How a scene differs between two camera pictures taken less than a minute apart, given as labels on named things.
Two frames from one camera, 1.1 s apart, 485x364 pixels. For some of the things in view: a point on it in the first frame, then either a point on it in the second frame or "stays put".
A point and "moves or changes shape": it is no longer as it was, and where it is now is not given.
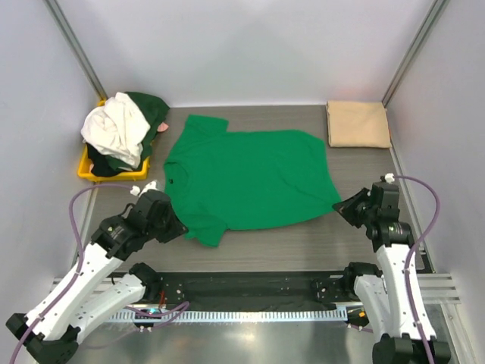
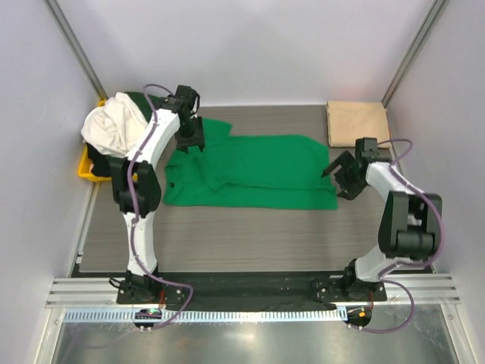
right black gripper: x=345 y=208 to x=352 y=189
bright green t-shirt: x=221 y=180 moves or changes shape
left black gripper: x=176 y=229 to x=184 y=143
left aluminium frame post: x=67 y=29 stays put
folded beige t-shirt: x=358 y=124 stays put
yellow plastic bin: x=85 y=171 stays put
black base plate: x=253 y=291 stays put
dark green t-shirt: x=154 y=112 stays put
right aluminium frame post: x=433 y=14 stays put
